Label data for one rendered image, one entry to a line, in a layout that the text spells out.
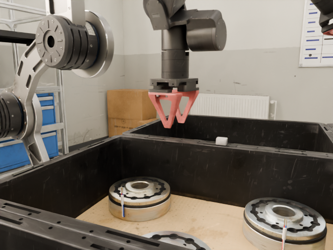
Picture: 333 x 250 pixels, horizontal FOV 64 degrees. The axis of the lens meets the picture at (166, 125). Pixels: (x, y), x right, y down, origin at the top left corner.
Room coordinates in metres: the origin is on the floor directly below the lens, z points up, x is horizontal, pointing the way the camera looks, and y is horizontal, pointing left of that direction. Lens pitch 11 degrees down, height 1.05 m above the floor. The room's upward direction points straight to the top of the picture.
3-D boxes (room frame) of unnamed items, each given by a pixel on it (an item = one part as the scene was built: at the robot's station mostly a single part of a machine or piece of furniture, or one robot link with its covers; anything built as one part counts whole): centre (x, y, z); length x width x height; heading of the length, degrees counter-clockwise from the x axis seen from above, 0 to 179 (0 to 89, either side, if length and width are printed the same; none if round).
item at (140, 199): (0.42, 0.04, 0.86); 0.10 x 0.10 x 0.01
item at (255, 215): (0.34, -0.16, 0.86); 0.10 x 0.10 x 0.01
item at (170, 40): (0.56, -0.02, 1.12); 0.07 x 0.06 x 0.07; 58
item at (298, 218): (0.34, -0.16, 0.86); 0.05 x 0.05 x 0.01
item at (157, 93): (0.55, -0.01, 0.99); 0.07 x 0.07 x 0.09; 60
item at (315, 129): (0.59, -0.15, 0.87); 0.40 x 0.30 x 0.11; 67
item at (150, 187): (0.42, 0.04, 0.86); 0.05 x 0.05 x 0.01
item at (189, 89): (0.58, -0.03, 0.99); 0.07 x 0.07 x 0.09; 60
